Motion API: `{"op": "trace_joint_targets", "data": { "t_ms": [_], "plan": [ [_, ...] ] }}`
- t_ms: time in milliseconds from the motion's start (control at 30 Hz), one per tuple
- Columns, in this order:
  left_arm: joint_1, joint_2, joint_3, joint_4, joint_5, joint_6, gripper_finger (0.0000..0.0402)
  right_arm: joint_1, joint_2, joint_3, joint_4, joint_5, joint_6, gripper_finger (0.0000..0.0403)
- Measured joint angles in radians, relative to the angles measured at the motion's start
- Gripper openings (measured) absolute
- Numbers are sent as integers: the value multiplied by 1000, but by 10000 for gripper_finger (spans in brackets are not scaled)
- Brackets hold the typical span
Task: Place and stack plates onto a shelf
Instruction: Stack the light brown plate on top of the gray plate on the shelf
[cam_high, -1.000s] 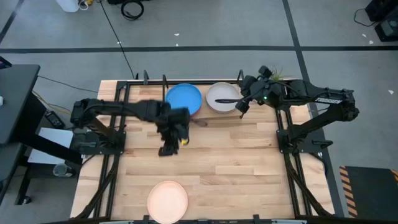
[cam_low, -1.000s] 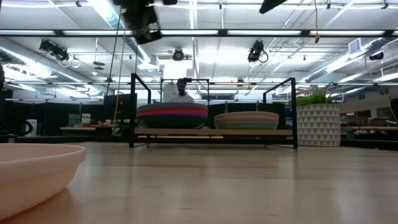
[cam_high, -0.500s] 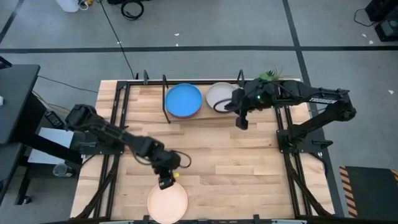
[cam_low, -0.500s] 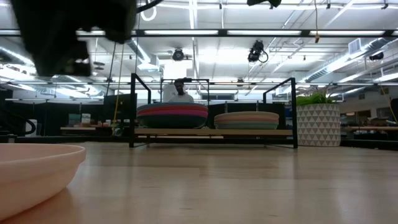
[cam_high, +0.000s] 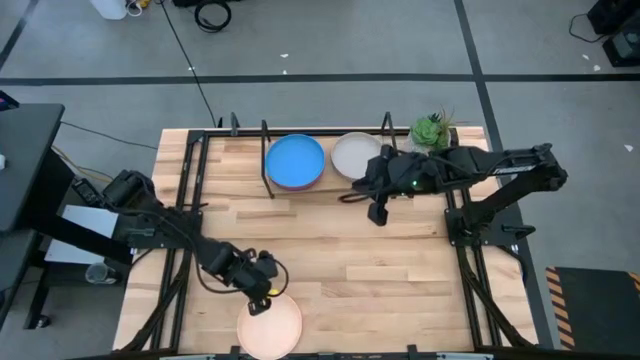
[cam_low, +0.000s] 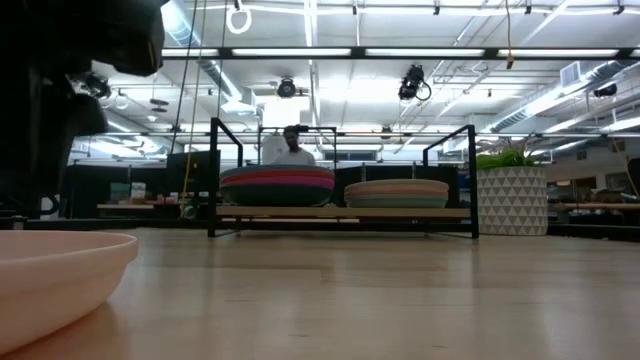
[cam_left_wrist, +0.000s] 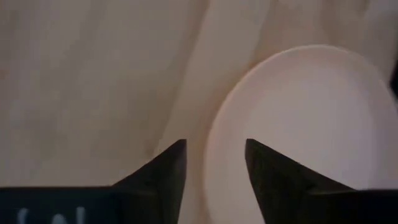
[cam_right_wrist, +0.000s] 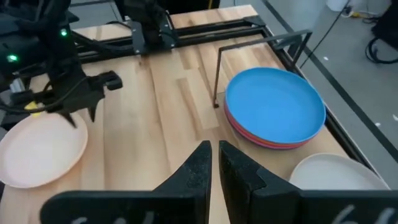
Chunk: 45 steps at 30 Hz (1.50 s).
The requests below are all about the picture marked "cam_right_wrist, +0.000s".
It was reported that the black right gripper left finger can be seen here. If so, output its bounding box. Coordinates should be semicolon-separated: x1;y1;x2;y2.
39;139;213;224

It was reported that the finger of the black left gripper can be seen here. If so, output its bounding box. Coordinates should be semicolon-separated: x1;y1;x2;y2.
58;110;78;129
86;105;98;123

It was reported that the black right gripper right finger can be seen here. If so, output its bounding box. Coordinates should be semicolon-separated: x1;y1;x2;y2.
218;139;398;224

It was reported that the cream plate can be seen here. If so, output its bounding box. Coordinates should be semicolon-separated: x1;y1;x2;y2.
0;111;89;189

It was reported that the orange plate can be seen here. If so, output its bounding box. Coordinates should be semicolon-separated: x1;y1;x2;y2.
224;104;324;150

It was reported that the pink plate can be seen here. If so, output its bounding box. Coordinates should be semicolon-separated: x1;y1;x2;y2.
224;107;312;151

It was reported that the blue plate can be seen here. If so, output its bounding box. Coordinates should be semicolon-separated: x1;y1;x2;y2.
224;67;326;144

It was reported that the light grey plate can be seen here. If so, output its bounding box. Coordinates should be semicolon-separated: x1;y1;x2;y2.
288;152;391;191

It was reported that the yellow tag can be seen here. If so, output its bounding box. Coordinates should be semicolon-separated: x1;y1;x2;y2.
24;101;43;118

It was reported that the white container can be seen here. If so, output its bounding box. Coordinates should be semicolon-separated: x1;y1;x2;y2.
325;0;354;12

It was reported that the black floor equipment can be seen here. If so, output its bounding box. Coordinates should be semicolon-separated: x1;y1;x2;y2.
371;0;398;47

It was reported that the black metal shelf frame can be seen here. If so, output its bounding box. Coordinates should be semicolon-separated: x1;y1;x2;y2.
212;29;313;109

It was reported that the black aluminium rig frame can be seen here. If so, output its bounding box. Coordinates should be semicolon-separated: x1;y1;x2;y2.
70;15;379;170

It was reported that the long black floor cable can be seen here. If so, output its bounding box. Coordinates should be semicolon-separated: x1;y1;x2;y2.
298;4;353;68

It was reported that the coiled black cable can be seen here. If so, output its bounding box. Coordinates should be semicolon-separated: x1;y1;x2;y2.
364;36;398;65

